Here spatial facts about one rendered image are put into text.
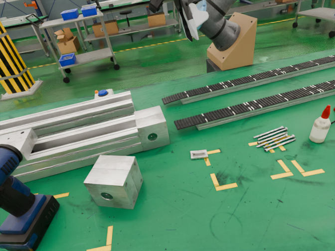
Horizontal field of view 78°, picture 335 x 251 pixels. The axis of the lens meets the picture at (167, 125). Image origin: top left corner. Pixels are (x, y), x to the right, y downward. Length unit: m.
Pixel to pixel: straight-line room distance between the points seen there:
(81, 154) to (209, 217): 0.41
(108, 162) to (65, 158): 0.19
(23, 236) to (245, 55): 1.10
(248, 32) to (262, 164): 0.71
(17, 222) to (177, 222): 0.35
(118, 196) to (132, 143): 0.19
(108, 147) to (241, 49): 0.81
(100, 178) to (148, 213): 0.14
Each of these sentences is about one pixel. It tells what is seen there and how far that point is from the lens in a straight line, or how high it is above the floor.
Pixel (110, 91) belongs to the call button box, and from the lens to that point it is 0.98.
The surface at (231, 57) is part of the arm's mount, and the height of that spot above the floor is 0.84.
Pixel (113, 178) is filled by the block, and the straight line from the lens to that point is 0.51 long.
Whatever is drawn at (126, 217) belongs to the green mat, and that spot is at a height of 0.78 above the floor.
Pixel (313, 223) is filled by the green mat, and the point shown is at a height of 0.78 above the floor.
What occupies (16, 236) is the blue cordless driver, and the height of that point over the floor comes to 0.83.
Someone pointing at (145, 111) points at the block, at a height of 0.87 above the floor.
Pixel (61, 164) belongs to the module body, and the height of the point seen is 0.81.
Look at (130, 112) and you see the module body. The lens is 0.81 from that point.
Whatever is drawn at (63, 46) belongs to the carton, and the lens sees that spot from 5.76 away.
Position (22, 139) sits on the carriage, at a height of 0.90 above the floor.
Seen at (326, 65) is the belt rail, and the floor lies 0.79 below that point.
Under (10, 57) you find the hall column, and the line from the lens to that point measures 3.91.
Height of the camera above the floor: 1.24
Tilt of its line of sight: 36 degrees down
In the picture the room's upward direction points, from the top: 10 degrees counter-clockwise
